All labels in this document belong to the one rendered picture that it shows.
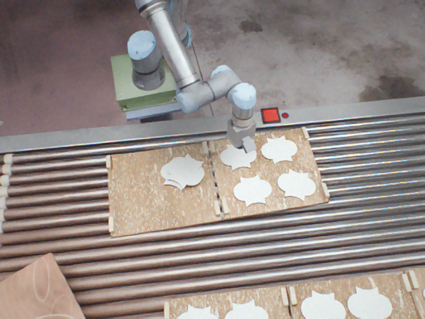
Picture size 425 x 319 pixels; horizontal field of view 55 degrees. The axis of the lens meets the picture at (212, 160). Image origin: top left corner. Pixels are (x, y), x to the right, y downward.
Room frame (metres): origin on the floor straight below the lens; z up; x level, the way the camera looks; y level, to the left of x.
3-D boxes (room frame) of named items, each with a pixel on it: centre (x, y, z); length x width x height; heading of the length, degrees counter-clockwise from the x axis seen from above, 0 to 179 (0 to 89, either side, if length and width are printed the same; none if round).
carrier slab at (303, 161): (0.81, -0.21, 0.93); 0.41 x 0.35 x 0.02; 100
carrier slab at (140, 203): (0.74, 0.20, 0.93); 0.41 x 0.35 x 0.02; 100
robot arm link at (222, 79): (0.95, -0.04, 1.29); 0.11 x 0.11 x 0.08; 31
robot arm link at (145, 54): (1.27, 0.28, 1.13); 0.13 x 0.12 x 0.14; 121
